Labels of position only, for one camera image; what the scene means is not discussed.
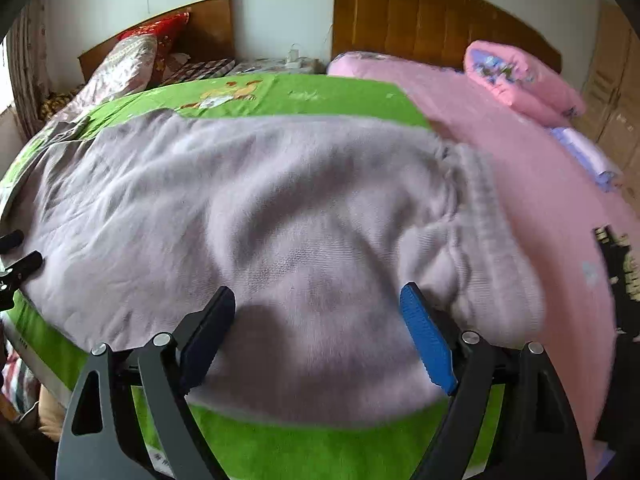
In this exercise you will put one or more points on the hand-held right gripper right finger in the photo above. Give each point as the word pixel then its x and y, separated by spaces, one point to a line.
pixel 427 335

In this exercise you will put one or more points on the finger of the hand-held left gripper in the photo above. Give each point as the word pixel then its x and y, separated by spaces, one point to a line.
pixel 10 241
pixel 20 267

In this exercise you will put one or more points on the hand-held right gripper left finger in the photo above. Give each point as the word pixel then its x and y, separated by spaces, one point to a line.
pixel 207 340

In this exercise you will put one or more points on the lavender knit sweater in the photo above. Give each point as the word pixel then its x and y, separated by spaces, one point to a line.
pixel 260 220

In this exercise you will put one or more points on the plaid cloth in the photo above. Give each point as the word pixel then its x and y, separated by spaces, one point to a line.
pixel 17 380

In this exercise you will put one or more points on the dark floral cloth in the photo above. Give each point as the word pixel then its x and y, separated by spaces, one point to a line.
pixel 55 105

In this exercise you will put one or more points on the pink bed sheet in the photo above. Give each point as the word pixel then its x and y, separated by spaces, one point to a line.
pixel 540 200

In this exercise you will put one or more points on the patterned pink curtain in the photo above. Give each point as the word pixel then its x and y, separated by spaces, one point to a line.
pixel 27 65

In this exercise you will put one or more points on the dark object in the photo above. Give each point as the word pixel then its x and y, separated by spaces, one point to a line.
pixel 622 270

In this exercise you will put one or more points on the pale floral quilt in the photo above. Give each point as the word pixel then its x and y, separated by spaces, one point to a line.
pixel 122 67

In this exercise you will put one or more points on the folded lilac white cloth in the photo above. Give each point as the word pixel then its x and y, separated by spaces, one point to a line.
pixel 585 152

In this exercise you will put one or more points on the red patterned pillow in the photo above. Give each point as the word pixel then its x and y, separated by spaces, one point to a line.
pixel 160 32

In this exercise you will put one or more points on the checkered cloth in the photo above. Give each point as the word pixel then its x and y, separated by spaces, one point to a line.
pixel 200 67

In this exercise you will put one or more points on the green printed blanket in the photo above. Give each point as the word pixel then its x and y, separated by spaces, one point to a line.
pixel 320 95

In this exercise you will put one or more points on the folded pink quilt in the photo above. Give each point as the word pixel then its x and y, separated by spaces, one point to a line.
pixel 520 77

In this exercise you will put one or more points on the small wooden headboard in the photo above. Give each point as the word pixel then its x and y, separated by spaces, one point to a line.
pixel 210 27

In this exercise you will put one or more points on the white charger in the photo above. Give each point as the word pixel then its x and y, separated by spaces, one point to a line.
pixel 293 57

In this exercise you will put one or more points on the wooden wardrobe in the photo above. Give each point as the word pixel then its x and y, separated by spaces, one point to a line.
pixel 612 90

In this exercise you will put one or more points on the large wooden headboard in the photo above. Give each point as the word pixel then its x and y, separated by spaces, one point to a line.
pixel 430 15

